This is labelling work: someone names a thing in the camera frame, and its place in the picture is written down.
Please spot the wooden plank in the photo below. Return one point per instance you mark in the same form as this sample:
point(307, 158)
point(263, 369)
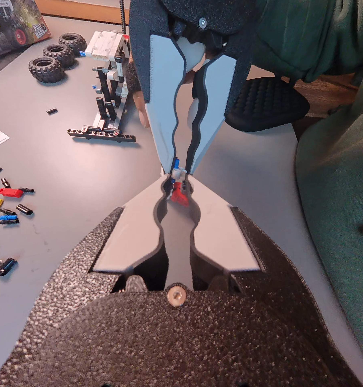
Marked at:
point(79, 9)

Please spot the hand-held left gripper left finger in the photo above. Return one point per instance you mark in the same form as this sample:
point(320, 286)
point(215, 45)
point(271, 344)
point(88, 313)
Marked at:
point(127, 239)

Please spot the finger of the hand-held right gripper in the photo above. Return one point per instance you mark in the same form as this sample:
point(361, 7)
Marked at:
point(218, 97)
point(163, 91)

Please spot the thin black rod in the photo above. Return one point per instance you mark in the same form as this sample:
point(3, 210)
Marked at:
point(121, 15)

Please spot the black mesh office chair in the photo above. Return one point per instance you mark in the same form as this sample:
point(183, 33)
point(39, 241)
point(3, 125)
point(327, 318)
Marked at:
point(266, 103)

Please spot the person's right hand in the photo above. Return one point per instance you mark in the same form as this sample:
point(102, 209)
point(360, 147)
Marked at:
point(143, 115)

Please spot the small white blue brick piece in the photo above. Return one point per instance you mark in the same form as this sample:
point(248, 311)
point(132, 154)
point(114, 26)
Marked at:
point(178, 166)

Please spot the pile of small toy bricks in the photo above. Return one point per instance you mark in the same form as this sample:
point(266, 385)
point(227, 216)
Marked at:
point(11, 192)

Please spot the partly built toy brick vehicle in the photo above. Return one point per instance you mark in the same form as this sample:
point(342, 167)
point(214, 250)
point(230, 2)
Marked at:
point(106, 91)

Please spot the person's green sweater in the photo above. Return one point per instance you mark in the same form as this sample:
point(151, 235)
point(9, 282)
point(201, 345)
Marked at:
point(338, 211)

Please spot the black toy tyre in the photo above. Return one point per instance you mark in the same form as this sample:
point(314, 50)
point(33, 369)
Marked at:
point(47, 69)
point(73, 42)
point(59, 54)

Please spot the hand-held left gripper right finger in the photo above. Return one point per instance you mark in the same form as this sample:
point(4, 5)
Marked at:
point(224, 239)

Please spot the toy truck box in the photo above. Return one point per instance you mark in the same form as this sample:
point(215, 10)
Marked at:
point(15, 24)

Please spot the red white black brick subassembly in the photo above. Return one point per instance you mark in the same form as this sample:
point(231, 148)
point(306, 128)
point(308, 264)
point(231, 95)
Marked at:
point(180, 193)

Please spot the person's right forearm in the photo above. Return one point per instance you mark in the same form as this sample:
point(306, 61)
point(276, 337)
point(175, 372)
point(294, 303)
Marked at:
point(314, 36)

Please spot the black toy pin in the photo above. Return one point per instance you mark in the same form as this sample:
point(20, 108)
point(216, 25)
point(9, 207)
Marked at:
point(52, 110)

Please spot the grey desk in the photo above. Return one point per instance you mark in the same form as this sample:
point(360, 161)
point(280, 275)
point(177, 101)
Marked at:
point(60, 181)

